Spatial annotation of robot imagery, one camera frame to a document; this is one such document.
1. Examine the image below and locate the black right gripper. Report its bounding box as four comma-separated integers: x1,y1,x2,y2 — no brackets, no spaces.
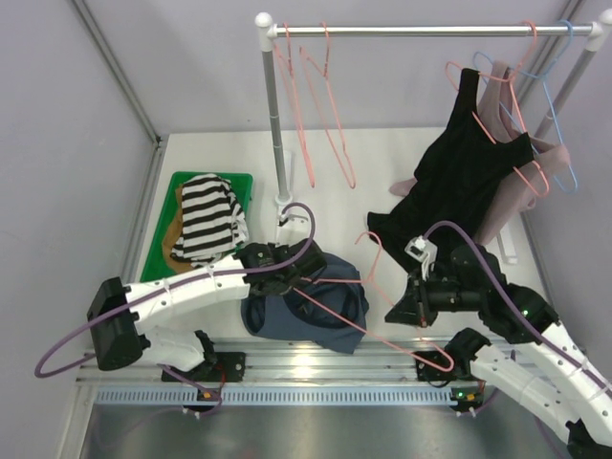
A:
384,265,483,326

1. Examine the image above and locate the blue tank top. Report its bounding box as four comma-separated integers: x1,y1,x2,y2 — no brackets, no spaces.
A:
241,253,369,355

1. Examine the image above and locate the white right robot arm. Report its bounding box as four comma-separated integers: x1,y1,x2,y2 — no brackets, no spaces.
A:
385,237,611,458

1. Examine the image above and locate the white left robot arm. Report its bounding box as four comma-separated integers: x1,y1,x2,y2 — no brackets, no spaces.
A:
87,240,326,380

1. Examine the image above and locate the black tank top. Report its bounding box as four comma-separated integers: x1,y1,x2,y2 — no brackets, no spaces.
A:
366,68,534,272

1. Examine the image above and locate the pink hanger holding black top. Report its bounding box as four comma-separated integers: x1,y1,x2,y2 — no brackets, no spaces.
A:
445,20,551,197

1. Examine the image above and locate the blue hanger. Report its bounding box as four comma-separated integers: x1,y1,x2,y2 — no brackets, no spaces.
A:
472,19,579,194

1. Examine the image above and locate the mauve pink tank top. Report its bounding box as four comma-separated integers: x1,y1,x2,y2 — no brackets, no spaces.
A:
367,62,570,267

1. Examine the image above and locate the striped black white shirt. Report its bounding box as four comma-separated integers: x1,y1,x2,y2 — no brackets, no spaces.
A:
170,173,250,267

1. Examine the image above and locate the brown garment in bin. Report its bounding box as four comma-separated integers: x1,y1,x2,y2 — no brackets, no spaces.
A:
163,174,230,273

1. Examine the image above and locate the green plastic bin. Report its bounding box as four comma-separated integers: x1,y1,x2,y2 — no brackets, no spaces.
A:
140,171,253,282

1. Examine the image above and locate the silver clothes rack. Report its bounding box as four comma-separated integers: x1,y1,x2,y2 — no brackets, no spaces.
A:
254,11,612,265

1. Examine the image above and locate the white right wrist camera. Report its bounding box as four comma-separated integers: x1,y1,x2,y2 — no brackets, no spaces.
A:
404,236,438,280

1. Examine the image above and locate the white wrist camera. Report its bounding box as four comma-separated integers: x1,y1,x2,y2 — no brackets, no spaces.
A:
404,236,438,280
277,212,309,228

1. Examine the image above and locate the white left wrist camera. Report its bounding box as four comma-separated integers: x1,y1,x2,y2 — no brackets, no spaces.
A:
277,212,309,228

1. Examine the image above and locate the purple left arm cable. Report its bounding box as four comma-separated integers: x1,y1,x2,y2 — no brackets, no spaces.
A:
33,203,317,417

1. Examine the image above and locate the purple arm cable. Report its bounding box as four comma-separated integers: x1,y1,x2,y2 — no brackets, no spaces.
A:
33,203,317,417
423,220,612,398

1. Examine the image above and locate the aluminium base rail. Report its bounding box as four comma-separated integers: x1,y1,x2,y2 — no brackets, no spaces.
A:
76,337,541,383

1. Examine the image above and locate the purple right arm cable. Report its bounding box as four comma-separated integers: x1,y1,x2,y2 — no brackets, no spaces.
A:
423,220,612,398

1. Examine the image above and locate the perforated white cable duct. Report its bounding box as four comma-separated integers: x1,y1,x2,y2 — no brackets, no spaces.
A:
95,385,482,406

